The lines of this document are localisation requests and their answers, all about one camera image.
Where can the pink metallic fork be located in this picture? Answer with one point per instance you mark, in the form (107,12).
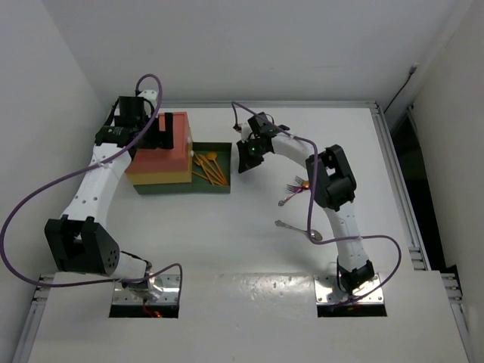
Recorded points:
(291,191)

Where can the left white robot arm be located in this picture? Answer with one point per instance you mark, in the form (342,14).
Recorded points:
(79,240)

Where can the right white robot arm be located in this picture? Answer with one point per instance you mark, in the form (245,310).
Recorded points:
(331,183)

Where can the orange plastic spoon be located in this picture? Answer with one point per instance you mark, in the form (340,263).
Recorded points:
(212,157)

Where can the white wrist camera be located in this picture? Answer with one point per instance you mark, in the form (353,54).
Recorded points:
(151,98)
(244,130)

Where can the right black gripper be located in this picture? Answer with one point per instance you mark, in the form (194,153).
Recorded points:
(247,162)

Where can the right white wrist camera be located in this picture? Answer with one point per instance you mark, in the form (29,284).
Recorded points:
(244,130)

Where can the green bottom drawer box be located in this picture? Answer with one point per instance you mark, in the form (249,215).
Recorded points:
(197,185)

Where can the metal base plate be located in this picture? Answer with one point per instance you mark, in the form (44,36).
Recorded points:
(161,290)
(328,293)

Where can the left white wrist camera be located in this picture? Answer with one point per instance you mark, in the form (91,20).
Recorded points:
(151,98)

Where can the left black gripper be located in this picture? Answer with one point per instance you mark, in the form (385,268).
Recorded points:
(161,139)

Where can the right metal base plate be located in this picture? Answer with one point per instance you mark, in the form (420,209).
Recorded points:
(328,293)

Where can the silver metal spoon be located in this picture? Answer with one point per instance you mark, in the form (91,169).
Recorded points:
(312,233)

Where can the orange plastic knife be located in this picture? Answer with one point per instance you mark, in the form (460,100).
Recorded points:
(219,175)

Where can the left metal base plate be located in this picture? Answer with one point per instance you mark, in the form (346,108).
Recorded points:
(161,290)

